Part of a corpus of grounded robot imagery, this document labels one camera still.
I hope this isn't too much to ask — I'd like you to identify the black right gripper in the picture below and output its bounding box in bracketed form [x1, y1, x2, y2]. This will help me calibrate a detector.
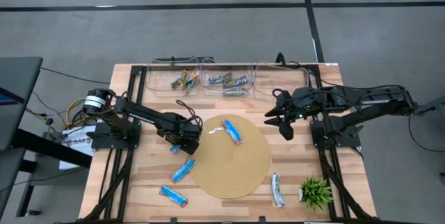
[264, 87, 320, 127]

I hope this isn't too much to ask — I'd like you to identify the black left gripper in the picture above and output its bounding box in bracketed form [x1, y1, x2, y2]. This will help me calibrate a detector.
[156, 111, 203, 154]

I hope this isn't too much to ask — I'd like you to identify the purple-ended Quaker Chewy bar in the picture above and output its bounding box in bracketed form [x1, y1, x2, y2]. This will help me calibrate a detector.
[222, 74, 250, 89]
[207, 72, 233, 85]
[222, 87, 250, 97]

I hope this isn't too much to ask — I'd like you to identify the orange-ended Quaker Chewy bar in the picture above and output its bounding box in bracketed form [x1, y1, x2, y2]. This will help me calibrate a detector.
[186, 70, 200, 89]
[170, 73, 184, 90]
[179, 70, 191, 91]

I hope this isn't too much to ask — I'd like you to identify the silver-wrapped granola bar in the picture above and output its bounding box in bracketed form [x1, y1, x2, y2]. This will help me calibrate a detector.
[270, 173, 286, 209]

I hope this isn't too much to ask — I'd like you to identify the clear plastic bin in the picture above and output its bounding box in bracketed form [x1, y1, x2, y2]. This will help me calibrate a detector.
[145, 58, 202, 99]
[199, 62, 255, 99]
[252, 62, 313, 102]

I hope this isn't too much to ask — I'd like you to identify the round woven tan placemat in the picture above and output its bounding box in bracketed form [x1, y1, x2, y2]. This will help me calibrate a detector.
[188, 113, 272, 200]

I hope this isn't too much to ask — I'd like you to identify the small green potted plant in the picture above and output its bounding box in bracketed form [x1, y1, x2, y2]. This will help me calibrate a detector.
[298, 175, 334, 211]

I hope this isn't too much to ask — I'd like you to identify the white printed box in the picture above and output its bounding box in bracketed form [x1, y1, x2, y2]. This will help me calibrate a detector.
[58, 123, 97, 171]

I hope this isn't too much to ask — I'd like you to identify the grey desk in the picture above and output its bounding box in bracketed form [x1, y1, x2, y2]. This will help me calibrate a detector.
[0, 56, 93, 218]

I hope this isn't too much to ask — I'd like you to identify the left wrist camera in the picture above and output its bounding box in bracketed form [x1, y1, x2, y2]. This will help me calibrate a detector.
[179, 136, 201, 157]

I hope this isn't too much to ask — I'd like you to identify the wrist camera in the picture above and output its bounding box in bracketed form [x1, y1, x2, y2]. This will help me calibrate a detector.
[179, 136, 201, 157]
[279, 121, 296, 142]

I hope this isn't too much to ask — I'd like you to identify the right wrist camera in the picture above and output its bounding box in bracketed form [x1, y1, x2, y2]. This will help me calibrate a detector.
[279, 121, 296, 142]

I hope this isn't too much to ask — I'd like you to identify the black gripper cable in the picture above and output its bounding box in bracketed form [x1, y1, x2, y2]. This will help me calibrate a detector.
[175, 99, 204, 127]

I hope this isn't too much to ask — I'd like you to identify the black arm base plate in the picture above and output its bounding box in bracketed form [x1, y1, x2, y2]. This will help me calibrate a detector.
[311, 118, 362, 150]
[90, 121, 143, 150]

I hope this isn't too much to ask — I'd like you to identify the black aluminium table frame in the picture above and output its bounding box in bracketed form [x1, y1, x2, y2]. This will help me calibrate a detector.
[78, 62, 380, 224]

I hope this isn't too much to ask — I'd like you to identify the black floor cable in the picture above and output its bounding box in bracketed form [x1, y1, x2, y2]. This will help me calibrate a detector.
[407, 112, 445, 154]

